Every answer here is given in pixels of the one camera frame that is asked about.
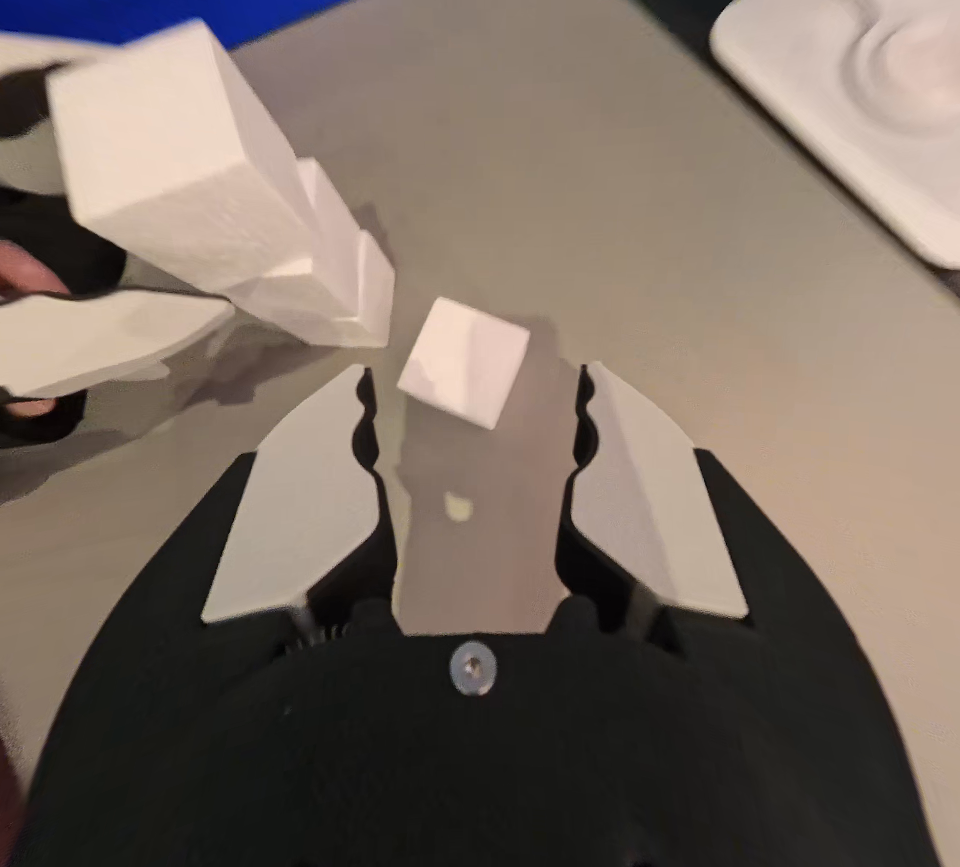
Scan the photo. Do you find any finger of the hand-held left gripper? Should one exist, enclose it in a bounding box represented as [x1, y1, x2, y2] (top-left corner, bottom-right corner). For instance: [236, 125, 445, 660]
[0, 30, 114, 141]
[0, 289, 237, 401]

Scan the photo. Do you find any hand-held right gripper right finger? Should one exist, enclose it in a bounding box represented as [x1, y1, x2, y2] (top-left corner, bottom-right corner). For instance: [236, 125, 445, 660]
[556, 360, 751, 639]

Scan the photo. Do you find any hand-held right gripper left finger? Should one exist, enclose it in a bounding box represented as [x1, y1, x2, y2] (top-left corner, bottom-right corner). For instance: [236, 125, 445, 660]
[201, 364, 399, 636]

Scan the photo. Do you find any white hard foam cube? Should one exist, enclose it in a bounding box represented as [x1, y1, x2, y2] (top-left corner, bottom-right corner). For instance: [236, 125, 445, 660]
[46, 19, 318, 292]
[223, 158, 360, 330]
[397, 297, 532, 432]
[300, 229, 397, 349]

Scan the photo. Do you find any person's left hand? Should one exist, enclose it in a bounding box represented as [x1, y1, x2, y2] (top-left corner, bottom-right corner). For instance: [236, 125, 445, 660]
[0, 240, 72, 422]

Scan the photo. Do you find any white and wooden document stand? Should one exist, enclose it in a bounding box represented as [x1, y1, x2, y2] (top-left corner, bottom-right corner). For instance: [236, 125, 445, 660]
[708, 0, 960, 272]

